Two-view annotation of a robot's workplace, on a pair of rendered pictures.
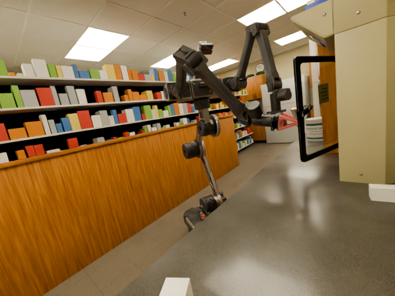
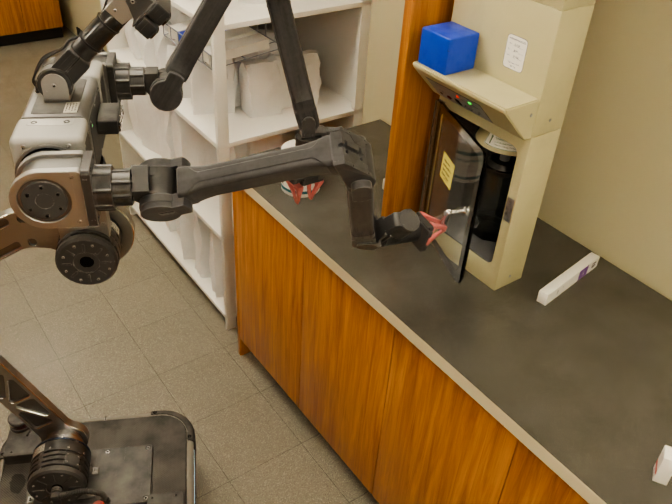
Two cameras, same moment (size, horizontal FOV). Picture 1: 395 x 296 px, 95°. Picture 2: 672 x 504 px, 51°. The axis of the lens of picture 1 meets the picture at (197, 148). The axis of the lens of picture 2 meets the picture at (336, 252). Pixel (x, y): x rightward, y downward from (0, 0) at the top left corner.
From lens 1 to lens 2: 162 cm
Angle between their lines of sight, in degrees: 76
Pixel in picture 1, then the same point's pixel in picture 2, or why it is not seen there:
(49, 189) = not seen: outside the picture
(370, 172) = (515, 271)
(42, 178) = not seen: outside the picture
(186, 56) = (365, 162)
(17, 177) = not seen: outside the picture
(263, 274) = (620, 418)
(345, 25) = (539, 130)
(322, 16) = (529, 117)
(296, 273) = (621, 400)
